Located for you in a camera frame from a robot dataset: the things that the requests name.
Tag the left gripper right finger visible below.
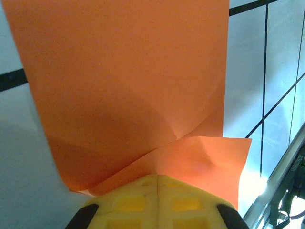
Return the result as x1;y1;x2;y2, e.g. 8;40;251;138
156;174;249;229

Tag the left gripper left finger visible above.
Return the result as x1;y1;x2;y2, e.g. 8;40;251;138
64;174;158;229

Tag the aluminium table edge rail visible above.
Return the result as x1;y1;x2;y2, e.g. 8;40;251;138
243;128;305;229

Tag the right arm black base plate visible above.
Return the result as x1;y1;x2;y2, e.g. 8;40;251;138
269;155;305;229

